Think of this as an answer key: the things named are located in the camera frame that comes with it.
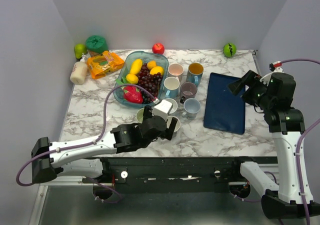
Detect blue butterfly mug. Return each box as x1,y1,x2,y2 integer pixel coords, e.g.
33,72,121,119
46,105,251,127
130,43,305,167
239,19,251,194
186,63,204,87

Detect green mug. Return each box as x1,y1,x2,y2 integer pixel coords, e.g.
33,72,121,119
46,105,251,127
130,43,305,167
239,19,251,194
136,107,145,123

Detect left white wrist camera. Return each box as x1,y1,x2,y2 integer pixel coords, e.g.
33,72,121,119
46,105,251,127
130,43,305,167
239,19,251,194
152,100,173,121

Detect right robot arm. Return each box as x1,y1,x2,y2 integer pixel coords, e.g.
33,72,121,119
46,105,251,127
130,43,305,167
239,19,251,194
228,70,320,224

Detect light blue white mug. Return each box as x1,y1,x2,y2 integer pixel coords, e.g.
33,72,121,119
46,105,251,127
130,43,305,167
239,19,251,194
164,98,178,115

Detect yellow lemon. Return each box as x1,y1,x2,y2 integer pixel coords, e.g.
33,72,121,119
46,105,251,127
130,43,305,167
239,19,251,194
149,66,165,76
125,73,139,85

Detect orange snack bag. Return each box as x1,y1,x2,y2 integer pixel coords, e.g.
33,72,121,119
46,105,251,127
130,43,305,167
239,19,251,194
87,51,125,80

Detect dark purple grapes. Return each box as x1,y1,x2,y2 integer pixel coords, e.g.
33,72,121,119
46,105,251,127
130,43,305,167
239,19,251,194
137,63,163,97

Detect dark teal mug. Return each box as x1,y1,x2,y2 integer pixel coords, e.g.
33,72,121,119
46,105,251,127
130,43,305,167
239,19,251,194
166,115,181,136

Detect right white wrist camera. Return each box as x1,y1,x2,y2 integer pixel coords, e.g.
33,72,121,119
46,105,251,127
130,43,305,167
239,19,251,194
259,61,284,85

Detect yellow lemon left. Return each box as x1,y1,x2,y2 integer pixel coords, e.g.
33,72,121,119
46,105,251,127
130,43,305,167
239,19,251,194
125,73,139,85

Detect black table frame rail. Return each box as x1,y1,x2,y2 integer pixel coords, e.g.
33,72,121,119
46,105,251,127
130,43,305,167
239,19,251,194
96,156,278,194

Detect green pear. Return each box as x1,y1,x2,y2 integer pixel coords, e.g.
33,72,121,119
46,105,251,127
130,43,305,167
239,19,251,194
74,43,87,60

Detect green black ball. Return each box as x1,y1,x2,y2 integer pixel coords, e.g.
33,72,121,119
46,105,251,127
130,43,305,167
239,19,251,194
222,42,237,58

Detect small orange fruit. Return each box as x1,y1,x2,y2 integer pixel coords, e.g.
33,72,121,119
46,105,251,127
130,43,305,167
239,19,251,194
147,60,157,70

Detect pink mug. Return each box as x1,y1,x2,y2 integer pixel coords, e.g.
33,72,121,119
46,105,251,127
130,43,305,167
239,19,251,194
168,63,184,82

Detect red dragon fruit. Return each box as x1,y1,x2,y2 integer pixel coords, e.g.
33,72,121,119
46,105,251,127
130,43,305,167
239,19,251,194
115,77,144,104

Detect red apple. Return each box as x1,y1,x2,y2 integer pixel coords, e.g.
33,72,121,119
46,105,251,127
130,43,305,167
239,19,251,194
152,43,165,55

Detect cream lotion bottle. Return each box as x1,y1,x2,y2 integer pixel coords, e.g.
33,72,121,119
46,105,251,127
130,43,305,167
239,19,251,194
70,53,88,85

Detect purple mug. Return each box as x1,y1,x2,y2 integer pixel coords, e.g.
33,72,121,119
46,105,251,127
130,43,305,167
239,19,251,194
179,82,198,104

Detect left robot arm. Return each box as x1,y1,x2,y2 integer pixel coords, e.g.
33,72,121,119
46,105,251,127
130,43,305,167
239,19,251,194
31,106,178,184

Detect yellow mango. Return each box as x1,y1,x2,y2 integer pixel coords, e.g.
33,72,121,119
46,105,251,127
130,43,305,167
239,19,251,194
129,58,143,75

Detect light blue faceted mug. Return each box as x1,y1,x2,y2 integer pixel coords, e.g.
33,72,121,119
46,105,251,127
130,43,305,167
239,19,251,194
163,77,180,99

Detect grey white mug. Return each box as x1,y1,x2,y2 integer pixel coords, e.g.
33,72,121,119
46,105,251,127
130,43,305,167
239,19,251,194
182,98,201,120

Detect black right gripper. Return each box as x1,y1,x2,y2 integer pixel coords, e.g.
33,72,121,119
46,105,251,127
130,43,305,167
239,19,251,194
227,69,274,110

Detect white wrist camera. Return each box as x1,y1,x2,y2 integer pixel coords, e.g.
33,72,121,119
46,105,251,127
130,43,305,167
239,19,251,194
152,100,173,121
259,61,284,85

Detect dark blue tray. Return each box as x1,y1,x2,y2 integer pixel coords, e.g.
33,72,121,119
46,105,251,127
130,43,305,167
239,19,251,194
203,72,246,135

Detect clear blue fruit tray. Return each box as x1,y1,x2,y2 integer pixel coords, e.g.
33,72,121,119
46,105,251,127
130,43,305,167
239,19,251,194
113,51,169,109

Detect yellow lemon right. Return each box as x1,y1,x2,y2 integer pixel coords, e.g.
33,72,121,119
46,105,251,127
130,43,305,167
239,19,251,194
149,66,165,76

